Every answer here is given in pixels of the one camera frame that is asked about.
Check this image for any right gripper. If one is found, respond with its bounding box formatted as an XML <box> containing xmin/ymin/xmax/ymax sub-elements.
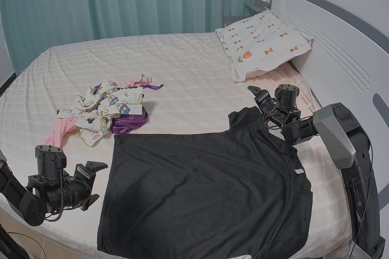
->
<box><xmin>248</xmin><ymin>85</ymin><xmax>278</xmax><ymax>114</ymax></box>

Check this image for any black T-shirt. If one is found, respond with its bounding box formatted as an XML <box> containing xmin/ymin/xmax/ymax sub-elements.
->
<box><xmin>97</xmin><ymin>107</ymin><xmax>313</xmax><ymax>259</ymax></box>

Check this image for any white printed pyjama top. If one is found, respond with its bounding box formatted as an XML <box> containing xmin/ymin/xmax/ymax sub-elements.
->
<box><xmin>56</xmin><ymin>79</ymin><xmax>144</xmax><ymax>148</ymax></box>

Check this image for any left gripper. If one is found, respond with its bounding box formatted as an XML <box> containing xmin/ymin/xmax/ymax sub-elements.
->
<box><xmin>57</xmin><ymin>161</ymin><xmax>109</xmax><ymax>212</ymax></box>

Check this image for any grey bedside table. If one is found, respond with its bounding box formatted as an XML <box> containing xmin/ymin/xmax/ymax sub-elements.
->
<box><xmin>224</xmin><ymin>0</ymin><xmax>272</xmax><ymax>28</ymax></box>

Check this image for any pink garment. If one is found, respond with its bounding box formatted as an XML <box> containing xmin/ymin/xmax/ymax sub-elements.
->
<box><xmin>45</xmin><ymin>73</ymin><xmax>152</xmax><ymax>146</ymax></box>

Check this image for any white printed pillow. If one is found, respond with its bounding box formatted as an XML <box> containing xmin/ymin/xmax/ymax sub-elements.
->
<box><xmin>216</xmin><ymin>10</ymin><xmax>314</xmax><ymax>82</ymax></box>

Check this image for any purple garment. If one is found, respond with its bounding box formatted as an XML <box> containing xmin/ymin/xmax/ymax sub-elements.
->
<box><xmin>94</xmin><ymin>83</ymin><xmax>165</xmax><ymax>135</ymax></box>

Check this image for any bed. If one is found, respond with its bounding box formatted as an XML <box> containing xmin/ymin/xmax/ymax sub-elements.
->
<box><xmin>0</xmin><ymin>0</ymin><xmax>389</xmax><ymax>259</ymax></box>

